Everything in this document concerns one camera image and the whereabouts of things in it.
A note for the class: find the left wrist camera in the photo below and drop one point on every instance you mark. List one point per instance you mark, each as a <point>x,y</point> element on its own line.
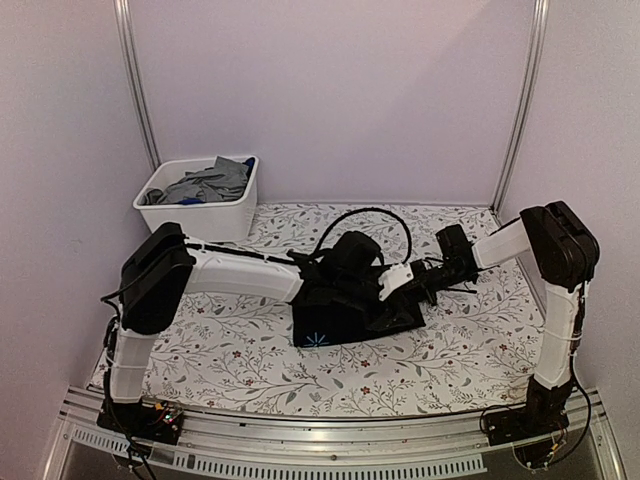
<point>355,265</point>

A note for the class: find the white plastic laundry bin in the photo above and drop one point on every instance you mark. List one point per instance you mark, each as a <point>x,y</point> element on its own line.
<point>215,222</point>

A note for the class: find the right aluminium frame post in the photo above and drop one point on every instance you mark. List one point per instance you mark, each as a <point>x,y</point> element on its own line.
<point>532,65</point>

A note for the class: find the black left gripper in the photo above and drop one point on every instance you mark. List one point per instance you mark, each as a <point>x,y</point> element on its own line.
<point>387,322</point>

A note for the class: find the aluminium front rail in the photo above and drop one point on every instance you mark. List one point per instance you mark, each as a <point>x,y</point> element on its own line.
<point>217,444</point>

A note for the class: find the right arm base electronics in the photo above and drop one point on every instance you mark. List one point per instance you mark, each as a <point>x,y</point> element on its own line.
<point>525,430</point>

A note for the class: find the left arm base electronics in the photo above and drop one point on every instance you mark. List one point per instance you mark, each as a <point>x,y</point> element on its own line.
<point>161,422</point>

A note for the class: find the left aluminium frame post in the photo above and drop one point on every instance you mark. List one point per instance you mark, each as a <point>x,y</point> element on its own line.
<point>126,35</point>

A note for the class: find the aluminium frame post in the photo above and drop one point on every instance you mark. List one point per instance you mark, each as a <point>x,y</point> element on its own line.
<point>532,65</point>
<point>126,35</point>

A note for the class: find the blue garment in bin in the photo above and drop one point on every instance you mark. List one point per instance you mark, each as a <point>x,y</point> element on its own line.
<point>250,162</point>

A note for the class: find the grey garment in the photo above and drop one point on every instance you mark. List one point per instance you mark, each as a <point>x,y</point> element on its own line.
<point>225,181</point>

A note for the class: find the floral tablecloth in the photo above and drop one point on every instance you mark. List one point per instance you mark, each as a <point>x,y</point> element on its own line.
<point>478,347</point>

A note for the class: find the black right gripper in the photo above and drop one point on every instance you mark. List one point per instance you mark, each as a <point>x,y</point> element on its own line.
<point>420,282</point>

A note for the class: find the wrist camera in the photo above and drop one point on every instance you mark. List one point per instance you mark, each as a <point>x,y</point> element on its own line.
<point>355,265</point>
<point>453,243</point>

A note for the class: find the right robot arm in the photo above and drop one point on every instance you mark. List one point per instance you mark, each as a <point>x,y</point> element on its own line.
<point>566,255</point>

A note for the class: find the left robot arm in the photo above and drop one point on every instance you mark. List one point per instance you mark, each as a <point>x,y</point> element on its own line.
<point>169,266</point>

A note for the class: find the black t-shirt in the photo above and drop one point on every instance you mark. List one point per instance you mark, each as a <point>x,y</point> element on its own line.
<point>329,329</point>

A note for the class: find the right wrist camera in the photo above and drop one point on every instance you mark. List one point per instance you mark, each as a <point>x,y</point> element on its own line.
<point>453,243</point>

